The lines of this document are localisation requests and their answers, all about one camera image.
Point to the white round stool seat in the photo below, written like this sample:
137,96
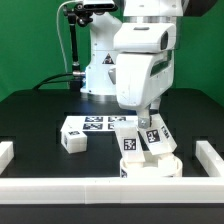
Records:
164,165

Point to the white left fence block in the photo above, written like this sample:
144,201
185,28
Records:
6,154

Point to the white sheet with tags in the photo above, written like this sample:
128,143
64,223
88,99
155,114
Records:
94,123

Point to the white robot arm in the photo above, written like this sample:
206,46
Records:
104,28

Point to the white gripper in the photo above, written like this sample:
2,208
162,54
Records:
144,66

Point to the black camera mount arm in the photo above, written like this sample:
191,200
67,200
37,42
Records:
76,16

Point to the white front fence rail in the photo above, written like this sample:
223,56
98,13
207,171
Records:
110,190

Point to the overhead camera bar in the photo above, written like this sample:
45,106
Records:
98,4

